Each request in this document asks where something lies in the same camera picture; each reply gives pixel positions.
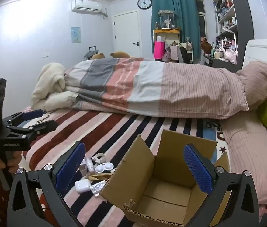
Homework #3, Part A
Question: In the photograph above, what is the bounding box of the white headboard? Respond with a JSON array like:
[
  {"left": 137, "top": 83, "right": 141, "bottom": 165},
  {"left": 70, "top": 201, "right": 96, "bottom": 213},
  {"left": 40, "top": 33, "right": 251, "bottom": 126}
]
[{"left": 242, "top": 39, "right": 267, "bottom": 76}]

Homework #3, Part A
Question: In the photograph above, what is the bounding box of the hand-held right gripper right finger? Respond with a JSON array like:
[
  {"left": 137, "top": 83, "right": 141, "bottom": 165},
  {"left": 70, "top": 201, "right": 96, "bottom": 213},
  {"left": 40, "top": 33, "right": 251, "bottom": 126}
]
[{"left": 183, "top": 144, "right": 260, "bottom": 227}]

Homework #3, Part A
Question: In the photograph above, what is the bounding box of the black chair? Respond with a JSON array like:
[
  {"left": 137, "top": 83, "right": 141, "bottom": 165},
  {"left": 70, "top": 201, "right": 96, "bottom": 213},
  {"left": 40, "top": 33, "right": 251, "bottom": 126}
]
[{"left": 179, "top": 46, "right": 193, "bottom": 64}]

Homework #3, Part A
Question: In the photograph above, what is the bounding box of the dark tall bookshelf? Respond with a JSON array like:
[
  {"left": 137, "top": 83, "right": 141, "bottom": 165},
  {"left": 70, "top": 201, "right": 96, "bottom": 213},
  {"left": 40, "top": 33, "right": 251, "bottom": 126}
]
[{"left": 213, "top": 0, "right": 255, "bottom": 68}]

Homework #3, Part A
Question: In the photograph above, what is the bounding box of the cream fluffy blanket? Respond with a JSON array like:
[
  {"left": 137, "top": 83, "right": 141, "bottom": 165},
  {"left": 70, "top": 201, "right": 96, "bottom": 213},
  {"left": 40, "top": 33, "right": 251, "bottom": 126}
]
[{"left": 31, "top": 63, "right": 78, "bottom": 112}]

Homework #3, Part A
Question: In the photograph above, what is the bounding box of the white door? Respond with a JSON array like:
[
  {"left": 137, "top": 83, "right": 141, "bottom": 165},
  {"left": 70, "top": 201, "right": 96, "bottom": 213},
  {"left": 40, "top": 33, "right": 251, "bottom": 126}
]
[{"left": 112, "top": 11, "right": 141, "bottom": 57}]

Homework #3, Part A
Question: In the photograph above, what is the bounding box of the brown plush animal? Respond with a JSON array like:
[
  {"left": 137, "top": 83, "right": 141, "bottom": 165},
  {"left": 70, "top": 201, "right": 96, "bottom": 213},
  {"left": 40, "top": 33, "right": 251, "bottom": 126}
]
[{"left": 201, "top": 37, "right": 213, "bottom": 54}]

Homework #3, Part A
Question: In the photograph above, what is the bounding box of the clear tape roll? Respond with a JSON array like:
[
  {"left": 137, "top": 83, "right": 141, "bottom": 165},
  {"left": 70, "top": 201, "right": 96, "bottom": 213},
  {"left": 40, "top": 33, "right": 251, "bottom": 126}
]
[{"left": 91, "top": 153, "right": 108, "bottom": 165}]

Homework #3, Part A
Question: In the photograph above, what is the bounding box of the light pink bag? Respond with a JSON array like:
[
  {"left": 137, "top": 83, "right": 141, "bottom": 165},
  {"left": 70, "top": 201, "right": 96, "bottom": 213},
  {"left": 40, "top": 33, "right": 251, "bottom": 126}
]
[{"left": 170, "top": 45, "right": 180, "bottom": 61}]

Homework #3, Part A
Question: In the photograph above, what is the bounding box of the glass display case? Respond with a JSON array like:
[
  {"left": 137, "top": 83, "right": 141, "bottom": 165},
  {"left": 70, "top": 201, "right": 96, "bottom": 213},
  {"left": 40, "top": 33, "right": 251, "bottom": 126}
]
[{"left": 158, "top": 10, "right": 175, "bottom": 30}]

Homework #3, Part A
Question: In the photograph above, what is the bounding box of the pink striped quilt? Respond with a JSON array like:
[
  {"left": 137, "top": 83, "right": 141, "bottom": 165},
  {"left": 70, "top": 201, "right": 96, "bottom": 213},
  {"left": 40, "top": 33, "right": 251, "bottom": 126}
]
[{"left": 219, "top": 111, "right": 267, "bottom": 205}]

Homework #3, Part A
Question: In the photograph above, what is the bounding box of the bright pink bag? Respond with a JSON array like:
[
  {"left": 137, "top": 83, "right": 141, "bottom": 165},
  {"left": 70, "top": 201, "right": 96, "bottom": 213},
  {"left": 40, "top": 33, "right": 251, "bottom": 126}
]
[{"left": 154, "top": 41, "right": 166, "bottom": 61}]

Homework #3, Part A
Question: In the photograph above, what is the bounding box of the white earbuds case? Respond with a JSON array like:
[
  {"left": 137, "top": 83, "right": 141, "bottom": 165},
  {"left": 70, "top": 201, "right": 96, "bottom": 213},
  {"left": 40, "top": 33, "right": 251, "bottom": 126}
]
[{"left": 74, "top": 179, "right": 92, "bottom": 193}]

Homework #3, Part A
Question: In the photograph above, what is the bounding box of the pink striped pillow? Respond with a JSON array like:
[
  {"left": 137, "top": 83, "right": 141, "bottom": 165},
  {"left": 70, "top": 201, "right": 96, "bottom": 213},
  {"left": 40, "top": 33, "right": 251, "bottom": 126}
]
[{"left": 236, "top": 61, "right": 267, "bottom": 111}]

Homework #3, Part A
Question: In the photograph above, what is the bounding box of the striped pink grey duvet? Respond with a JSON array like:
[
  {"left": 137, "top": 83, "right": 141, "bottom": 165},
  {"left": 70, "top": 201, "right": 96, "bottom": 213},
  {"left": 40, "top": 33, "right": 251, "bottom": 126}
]
[{"left": 64, "top": 57, "right": 250, "bottom": 120}]

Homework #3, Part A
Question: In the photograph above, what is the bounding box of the small white box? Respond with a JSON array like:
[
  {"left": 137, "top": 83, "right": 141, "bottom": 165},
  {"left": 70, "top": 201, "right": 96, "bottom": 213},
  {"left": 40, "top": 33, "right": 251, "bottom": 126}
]
[{"left": 79, "top": 158, "right": 88, "bottom": 174}]

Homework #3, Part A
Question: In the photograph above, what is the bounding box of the brown cardboard box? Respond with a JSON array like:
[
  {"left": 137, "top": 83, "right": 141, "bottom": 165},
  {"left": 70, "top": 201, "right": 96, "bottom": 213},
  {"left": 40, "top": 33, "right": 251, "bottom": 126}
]
[{"left": 100, "top": 129, "right": 231, "bottom": 226}]

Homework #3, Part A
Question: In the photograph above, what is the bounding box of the white air conditioner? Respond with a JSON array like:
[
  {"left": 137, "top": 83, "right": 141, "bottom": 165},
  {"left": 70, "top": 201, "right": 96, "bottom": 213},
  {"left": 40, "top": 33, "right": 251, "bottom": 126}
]
[{"left": 71, "top": 0, "right": 107, "bottom": 17}]

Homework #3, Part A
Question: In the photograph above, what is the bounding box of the silver foil pack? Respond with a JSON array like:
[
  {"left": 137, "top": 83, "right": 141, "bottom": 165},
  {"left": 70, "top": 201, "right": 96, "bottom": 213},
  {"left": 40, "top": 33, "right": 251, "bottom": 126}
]
[{"left": 90, "top": 180, "right": 107, "bottom": 197}]

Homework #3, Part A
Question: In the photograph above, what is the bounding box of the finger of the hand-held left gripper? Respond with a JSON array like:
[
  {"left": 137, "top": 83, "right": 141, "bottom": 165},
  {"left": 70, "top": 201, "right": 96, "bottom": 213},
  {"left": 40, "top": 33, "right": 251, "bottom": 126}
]
[
  {"left": 8, "top": 120, "right": 58, "bottom": 145},
  {"left": 2, "top": 109, "right": 45, "bottom": 129}
]

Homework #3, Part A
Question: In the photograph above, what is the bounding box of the blue wall poster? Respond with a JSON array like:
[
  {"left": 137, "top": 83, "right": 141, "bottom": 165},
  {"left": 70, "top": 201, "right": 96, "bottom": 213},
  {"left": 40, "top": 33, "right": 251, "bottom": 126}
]
[{"left": 71, "top": 27, "right": 81, "bottom": 44}]

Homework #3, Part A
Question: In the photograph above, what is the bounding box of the small white pink bottle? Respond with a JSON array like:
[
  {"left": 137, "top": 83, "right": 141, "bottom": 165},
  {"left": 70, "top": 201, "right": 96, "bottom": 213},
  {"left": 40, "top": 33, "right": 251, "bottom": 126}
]
[{"left": 85, "top": 157, "right": 96, "bottom": 173}]

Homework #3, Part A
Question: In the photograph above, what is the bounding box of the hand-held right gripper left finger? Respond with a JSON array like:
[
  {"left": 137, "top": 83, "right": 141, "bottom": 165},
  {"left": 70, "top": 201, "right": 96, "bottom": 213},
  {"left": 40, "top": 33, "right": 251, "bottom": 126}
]
[{"left": 7, "top": 141, "right": 87, "bottom": 227}]

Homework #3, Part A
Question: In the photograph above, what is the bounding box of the dark desk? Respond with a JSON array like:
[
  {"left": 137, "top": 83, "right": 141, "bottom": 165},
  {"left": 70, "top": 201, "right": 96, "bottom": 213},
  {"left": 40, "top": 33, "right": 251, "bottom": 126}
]
[{"left": 203, "top": 54, "right": 237, "bottom": 68}]

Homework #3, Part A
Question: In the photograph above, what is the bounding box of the gold stick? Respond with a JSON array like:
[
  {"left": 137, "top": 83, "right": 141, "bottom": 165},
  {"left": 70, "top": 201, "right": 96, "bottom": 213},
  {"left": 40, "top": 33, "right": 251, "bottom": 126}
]
[{"left": 84, "top": 172, "right": 113, "bottom": 180}]

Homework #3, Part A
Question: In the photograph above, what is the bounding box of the dark suitcase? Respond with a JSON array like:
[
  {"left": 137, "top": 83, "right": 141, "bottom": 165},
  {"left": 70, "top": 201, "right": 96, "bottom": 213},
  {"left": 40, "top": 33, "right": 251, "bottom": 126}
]
[{"left": 84, "top": 47, "right": 99, "bottom": 60}]

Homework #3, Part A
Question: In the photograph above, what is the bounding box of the white contact lens case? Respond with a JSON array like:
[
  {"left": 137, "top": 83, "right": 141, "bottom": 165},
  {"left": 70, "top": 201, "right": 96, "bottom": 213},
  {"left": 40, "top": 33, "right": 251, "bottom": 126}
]
[{"left": 95, "top": 162, "right": 116, "bottom": 174}]

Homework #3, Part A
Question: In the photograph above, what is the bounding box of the round wall clock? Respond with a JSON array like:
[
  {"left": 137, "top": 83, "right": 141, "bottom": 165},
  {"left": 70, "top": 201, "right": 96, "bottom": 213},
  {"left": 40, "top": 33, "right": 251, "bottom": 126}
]
[{"left": 137, "top": 0, "right": 152, "bottom": 10}]

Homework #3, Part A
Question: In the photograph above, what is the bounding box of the yellow white shelf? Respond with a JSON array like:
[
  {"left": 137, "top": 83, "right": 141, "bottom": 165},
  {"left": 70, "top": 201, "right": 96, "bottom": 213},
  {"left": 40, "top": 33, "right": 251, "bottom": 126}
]
[{"left": 153, "top": 28, "right": 181, "bottom": 61}]

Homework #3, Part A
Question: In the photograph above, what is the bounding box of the window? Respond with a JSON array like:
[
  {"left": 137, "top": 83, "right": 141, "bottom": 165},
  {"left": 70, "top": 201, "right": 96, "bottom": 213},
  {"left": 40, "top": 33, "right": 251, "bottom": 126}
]
[{"left": 195, "top": 0, "right": 206, "bottom": 37}]

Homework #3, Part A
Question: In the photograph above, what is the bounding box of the teal curtain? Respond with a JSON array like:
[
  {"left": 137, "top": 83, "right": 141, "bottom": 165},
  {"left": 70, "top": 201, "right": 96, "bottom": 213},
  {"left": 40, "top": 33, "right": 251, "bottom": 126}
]
[{"left": 151, "top": 0, "right": 201, "bottom": 64}]

